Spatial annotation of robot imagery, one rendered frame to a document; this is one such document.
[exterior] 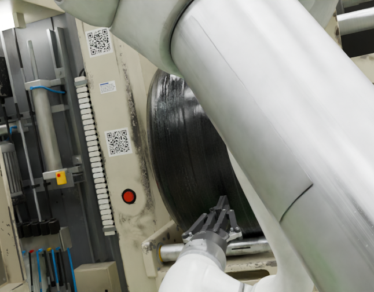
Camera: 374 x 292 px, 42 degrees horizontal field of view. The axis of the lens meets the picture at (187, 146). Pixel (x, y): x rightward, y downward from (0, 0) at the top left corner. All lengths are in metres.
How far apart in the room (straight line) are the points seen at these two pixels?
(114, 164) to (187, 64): 1.10
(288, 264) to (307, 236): 0.45
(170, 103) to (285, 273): 0.57
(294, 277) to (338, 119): 0.48
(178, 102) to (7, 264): 0.65
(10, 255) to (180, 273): 0.70
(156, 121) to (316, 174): 0.92
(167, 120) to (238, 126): 0.86
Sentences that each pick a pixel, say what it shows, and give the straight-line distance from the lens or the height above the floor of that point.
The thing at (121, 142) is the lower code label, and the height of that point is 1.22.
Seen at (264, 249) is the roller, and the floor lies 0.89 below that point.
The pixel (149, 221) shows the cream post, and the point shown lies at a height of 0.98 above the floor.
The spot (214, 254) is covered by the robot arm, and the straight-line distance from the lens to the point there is 0.89.
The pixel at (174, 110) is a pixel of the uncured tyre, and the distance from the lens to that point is 1.15.
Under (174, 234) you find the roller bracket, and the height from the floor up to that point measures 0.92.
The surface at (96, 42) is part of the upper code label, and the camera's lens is 1.43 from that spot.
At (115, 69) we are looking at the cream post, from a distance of 1.40.
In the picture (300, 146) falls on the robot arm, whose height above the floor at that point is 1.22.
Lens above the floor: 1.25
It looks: 3 degrees down
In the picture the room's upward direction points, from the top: 10 degrees counter-clockwise
